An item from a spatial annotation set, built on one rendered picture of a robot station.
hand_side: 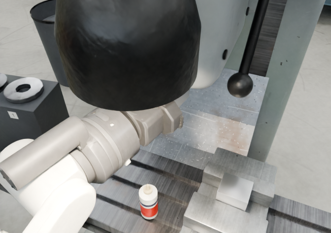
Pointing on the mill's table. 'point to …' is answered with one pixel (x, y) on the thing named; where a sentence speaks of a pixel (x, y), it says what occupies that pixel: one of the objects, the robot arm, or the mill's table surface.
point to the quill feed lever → (250, 48)
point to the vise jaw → (220, 217)
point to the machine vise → (269, 172)
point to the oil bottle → (148, 201)
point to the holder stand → (28, 108)
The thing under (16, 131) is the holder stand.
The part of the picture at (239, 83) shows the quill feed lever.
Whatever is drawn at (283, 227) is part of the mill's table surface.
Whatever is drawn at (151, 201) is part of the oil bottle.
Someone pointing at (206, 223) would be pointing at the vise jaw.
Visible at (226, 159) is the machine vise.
